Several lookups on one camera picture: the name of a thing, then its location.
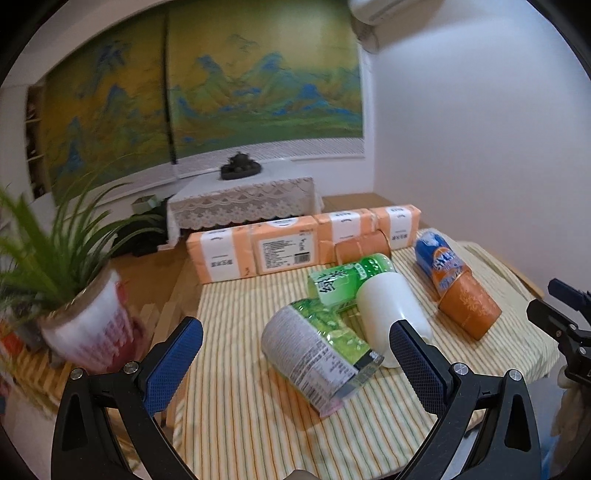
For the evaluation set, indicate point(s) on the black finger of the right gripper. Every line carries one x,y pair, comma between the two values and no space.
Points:
576,299
573,342

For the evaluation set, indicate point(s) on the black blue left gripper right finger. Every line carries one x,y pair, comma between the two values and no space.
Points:
507,445

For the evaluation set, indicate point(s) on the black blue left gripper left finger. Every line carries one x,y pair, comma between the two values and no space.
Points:
84,445

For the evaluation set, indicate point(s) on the green tea cup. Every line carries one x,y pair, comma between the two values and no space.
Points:
336,287

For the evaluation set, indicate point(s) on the white plastic cup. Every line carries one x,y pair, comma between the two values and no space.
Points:
384,300

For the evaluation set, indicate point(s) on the lying orange paper cup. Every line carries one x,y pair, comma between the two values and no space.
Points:
354,249

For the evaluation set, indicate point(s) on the white purple flower pot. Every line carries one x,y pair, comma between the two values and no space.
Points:
95,330

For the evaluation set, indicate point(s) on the green spider plant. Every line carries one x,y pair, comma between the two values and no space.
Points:
43,270

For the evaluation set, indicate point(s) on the orange tissue pack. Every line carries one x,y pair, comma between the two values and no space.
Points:
336,227
222,254
399,224
285,244

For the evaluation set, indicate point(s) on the green labelled snack package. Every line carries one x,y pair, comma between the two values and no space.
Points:
319,354

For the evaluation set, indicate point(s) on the white air conditioner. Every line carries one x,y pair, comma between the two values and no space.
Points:
374,12

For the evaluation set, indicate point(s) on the landscape painting wall scroll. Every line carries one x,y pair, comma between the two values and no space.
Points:
183,86

